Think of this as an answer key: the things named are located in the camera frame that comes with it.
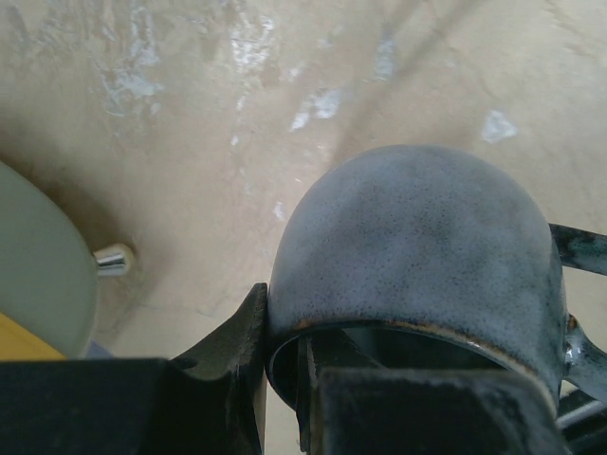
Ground round cream drawer cabinet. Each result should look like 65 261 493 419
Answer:
1 165 135 361

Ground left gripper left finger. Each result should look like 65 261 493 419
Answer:
1 283 267 454

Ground grey-blue round mug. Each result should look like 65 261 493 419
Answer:
266 145 606 409

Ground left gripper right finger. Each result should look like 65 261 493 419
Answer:
296 334 568 454

